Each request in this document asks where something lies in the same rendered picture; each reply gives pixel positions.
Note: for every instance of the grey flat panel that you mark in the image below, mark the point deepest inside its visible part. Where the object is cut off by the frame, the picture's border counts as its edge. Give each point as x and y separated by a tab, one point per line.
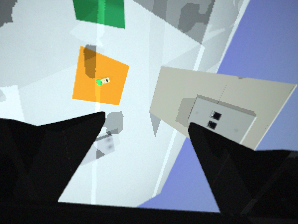
241	109

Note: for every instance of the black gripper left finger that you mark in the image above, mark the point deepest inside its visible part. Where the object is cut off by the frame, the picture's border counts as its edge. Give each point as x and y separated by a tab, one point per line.
47	156

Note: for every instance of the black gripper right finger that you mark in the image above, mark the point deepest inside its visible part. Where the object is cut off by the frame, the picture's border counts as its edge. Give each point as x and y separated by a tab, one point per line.
238	176

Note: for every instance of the orange flat square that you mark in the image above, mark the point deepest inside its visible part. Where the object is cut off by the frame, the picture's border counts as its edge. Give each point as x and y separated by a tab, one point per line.
92	66

